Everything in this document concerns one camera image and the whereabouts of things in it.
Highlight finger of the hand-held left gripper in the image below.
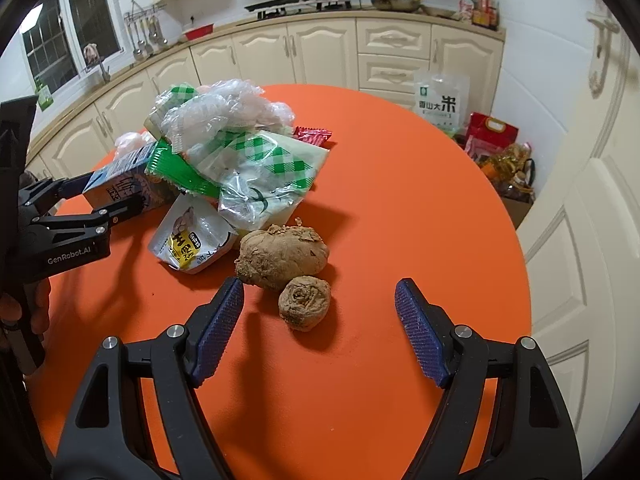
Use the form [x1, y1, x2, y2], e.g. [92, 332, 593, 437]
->
[30, 194, 147, 238]
[20, 171, 97, 211]

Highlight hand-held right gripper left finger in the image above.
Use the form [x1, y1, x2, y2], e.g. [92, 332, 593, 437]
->
[52, 276, 246, 480]

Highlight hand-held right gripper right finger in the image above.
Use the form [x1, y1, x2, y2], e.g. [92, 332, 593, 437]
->
[394, 277, 583, 480]

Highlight blue white milk carton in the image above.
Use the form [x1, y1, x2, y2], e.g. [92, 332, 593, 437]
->
[82, 142, 176, 218]

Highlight small brown taro root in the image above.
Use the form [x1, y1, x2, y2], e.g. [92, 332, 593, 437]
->
[278, 276, 332, 332]

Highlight large brown taro root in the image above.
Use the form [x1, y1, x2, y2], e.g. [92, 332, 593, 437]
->
[234, 224, 329, 291]

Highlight person's left hand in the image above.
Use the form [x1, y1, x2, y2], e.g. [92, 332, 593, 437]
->
[0, 277, 52, 356]

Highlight pinkish clear plastic bag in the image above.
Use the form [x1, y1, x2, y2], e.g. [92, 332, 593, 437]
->
[114, 131, 156, 161]

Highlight green snack packet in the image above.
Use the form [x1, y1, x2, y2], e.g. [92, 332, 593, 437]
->
[145, 140, 221, 198]

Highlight white yellow snack packet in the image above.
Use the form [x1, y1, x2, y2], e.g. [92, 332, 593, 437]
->
[148, 192, 240, 275]

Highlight round table with orange cover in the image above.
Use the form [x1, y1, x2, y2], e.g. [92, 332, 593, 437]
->
[27, 84, 533, 480]

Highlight metal faucet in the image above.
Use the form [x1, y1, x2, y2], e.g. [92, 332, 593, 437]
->
[82, 57, 112, 83]

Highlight small green checked plastic bag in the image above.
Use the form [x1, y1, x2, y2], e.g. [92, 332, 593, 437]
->
[144, 84, 201, 141]

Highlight white panelled door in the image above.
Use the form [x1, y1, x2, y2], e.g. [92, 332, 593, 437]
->
[515, 0, 640, 466]

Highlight large green checked plastic bag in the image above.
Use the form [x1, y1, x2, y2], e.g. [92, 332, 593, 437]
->
[187, 130, 331, 233]

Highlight crumpled clear plastic bag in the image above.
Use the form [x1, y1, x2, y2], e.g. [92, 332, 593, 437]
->
[162, 79, 296, 153]

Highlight hanging kitchen utensils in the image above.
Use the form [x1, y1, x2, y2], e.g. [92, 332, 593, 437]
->
[124, 0, 168, 61]

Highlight dark kitchen window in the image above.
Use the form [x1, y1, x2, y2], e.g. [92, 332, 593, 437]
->
[20, 0, 123, 91]

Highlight yellow cooking oil bottle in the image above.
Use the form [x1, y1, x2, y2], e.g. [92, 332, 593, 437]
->
[480, 142, 533, 186]

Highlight red basin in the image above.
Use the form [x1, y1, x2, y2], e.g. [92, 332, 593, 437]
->
[181, 22, 217, 42]

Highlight red gift bag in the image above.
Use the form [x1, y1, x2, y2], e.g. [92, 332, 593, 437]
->
[465, 112, 520, 161]

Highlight small red packet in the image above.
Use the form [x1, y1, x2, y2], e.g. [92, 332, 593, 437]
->
[292, 126, 333, 148]

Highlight white rice bag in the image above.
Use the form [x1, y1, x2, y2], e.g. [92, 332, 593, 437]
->
[414, 72, 471, 133]

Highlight black griddle pan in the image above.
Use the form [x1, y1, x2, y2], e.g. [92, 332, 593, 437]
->
[245, 0, 301, 11]

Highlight cream lower cabinets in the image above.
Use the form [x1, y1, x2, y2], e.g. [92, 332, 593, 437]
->
[20, 12, 506, 181]

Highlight black gas stove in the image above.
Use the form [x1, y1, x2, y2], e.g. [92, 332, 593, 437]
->
[245, 0, 363, 18]

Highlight group of condiment bottles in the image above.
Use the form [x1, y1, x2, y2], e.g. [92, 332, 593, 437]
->
[457, 0, 501, 30]

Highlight metal door handle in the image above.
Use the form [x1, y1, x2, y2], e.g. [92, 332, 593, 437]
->
[586, 10, 623, 98]

